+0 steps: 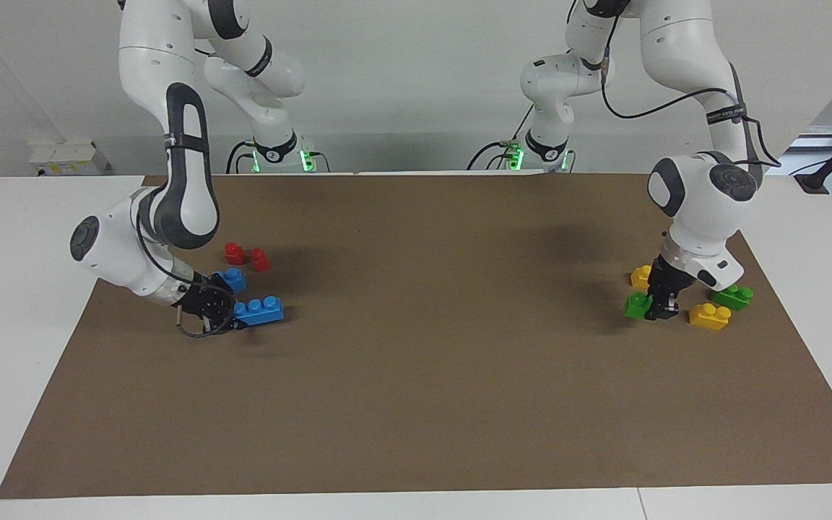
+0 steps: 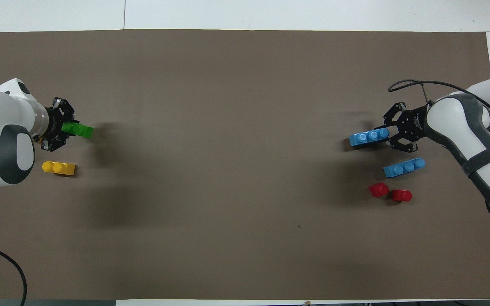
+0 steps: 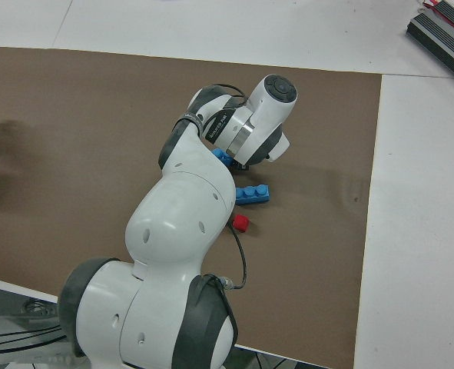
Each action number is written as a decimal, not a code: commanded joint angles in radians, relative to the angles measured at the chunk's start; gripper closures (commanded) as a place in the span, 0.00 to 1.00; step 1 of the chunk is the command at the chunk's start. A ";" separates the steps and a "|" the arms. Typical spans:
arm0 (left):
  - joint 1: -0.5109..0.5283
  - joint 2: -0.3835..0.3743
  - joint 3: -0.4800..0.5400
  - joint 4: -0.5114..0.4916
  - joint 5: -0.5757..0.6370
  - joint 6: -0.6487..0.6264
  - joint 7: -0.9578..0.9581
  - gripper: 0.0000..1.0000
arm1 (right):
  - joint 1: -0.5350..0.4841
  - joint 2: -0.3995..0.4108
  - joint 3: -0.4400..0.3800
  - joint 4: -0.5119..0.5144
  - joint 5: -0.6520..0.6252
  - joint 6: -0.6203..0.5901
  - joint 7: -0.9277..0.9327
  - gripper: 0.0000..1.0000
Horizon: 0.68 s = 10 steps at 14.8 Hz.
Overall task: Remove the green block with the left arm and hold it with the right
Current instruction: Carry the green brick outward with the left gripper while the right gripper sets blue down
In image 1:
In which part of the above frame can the brown table mat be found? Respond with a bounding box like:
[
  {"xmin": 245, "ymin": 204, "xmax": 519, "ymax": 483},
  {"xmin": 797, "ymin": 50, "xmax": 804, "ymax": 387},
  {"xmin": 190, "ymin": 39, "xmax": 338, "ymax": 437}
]
[{"xmin": 0, "ymin": 172, "xmax": 832, "ymax": 501}]

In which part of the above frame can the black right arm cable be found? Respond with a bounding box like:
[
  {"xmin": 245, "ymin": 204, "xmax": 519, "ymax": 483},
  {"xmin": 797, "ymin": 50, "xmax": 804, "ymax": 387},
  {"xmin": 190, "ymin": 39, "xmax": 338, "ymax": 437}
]
[{"xmin": 134, "ymin": 213, "xmax": 238, "ymax": 339}]

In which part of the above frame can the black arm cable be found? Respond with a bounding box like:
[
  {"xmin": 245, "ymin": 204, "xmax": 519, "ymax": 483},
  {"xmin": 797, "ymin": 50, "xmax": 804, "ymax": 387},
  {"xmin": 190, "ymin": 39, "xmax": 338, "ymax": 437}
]
[
  {"xmin": 599, "ymin": 40, "xmax": 783, "ymax": 170},
  {"xmin": 134, "ymin": 213, "xmax": 238, "ymax": 339}
]

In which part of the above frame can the black right base cable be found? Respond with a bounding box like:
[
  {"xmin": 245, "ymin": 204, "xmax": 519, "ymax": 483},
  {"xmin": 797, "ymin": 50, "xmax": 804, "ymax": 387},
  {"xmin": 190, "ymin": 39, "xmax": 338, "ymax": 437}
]
[{"xmin": 226, "ymin": 141, "xmax": 258, "ymax": 174}]

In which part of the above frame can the black base cable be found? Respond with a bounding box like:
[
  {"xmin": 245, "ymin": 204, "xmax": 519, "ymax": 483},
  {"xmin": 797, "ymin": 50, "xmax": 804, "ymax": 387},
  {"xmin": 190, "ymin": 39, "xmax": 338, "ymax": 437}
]
[
  {"xmin": 467, "ymin": 107, "xmax": 536, "ymax": 172},
  {"xmin": 226, "ymin": 141, "xmax": 258, "ymax": 174}
]

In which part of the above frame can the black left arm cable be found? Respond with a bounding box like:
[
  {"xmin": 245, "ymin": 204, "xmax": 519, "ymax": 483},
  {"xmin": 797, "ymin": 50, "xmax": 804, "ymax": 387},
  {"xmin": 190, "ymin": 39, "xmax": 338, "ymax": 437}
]
[{"xmin": 599, "ymin": 40, "xmax": 783, "ymax": 170}]

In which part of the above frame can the black left base cable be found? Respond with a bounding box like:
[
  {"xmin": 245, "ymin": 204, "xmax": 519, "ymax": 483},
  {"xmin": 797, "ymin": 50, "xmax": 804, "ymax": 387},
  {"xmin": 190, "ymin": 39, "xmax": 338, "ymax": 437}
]
[{"xmin": 467, "ymin": 107, "xmax": 536, "ymax": 172}]

